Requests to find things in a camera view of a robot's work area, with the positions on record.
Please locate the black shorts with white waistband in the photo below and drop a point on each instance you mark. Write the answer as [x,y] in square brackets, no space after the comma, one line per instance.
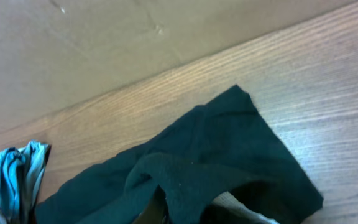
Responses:
[222,146]

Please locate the blue folded garment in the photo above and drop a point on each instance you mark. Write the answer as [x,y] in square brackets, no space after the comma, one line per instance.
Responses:
[21,173]

